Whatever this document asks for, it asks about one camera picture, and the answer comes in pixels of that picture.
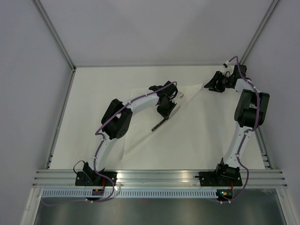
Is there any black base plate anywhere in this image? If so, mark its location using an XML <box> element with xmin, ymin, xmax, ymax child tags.
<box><xmin>195</xmin><ymin>171</ymin><xmax>243</xmax><ymax>187</ymax></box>
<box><xmin>75</xmin><ymin>171</ymin><xmax>117</xmax><ymax>187</ymax></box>

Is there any right side aluminium rail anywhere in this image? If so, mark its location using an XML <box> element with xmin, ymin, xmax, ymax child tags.
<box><xmin>236</xmin><ymin>67</ymin><xmax>274</xmax><ymax>170</ymax></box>

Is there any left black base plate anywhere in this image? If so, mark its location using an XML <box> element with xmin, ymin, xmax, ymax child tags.
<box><xmin>75</xmin><ymin>171</ymin><xmax>117</xmax><ymax>187</ymax></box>

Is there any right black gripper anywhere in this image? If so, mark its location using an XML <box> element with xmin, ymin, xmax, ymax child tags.
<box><xmin>203</xmin><ymin>71</ymin><xmax>232</xmax><ymax>93</ymax></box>

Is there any white cloth napkin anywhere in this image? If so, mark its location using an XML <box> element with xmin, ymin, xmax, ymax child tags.
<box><xmin>120</xmin><ymin>83</ymin><xmax>203</xmax><ymax>160</ymax></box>

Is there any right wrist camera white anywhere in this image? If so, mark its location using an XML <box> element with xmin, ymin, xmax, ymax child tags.
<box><xmin>223</xmin><ymin>61</ymin><xmax>235</xmax><ymax>76</ymax></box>

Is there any white slotted cable duct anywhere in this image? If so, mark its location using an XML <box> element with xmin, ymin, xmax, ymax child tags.
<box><xmin>42</xmin><ymin>188</ymin><xmax>217</xmax><ymax>198</ymax></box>

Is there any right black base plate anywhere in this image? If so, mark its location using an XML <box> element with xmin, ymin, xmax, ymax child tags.
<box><xmin>195</xmin><ymin>171</ymin><xmax>243</xmax><ymax>187</ymax></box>

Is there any aluminium rail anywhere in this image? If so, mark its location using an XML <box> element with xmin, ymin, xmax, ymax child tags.
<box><xmin>31</xmin><ymin>169</ymin><xmax>287</xmax><ymax>189</ymax></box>
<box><xmin>44</xmin><ymin>67</ymin><xmax>77</xmax><ymax>169</ymax></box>
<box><xmin>236</xmin><ymin>67</ymin><xmax>274</xmax><ymax>170</ymax></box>

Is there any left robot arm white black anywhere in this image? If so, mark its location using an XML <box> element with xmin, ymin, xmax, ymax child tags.
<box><xmin>76</xmin><ymin>81</ymin><xmax>184</xmax><ymax>186</ymax></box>

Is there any aluminium front rail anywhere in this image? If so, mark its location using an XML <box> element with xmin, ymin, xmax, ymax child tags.
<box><xmin>31</xmin><ymin>169</ymin><xmax>287</xmax><ymax>189</ymax></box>

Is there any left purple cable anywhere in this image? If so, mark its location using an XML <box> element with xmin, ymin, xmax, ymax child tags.
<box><xmin>42</xmin><ymin>81</ymin><xmax>179</xmax><ymax>207</ymax></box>

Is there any right aluminium frame post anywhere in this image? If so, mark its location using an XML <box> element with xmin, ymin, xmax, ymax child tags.
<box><xmin>239</xmin><ymin>0</ymin><xmax>281</xmax><ymax>64</ymax></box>

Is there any silver table knife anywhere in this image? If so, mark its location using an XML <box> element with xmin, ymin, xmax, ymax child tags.
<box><xmin>151</xmin><ymin>106</ymin><xmax>181</xmax><ymax>132</ymax></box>

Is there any aluminium frame post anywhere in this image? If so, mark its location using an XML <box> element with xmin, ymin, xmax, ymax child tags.
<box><xmin>32</xmin><ymin>0</ymin><xmax>76</xmax><ymax>72</ymax></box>
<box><xmin>239</xmin><ymin>0</ymin><xmax>281</xmax><ymax>64</ymax></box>

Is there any left aluminium frame post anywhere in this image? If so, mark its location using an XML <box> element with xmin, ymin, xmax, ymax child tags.
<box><xmin>32</xmin><ymin>0</ymin><xmax>76</xmax><ymax>72</ymax></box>

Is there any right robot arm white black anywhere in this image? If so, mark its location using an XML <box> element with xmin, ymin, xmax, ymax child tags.
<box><xmin>199</xmin><ymin>63</ymin><xmax>270</xmax><ymax>187</ymax></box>

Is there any left side aluminium rail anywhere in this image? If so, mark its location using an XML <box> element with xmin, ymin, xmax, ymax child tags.
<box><xmin>44</xmin><ymin>67</ymin><xmax>77</xmax><ymax>169</ymax></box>

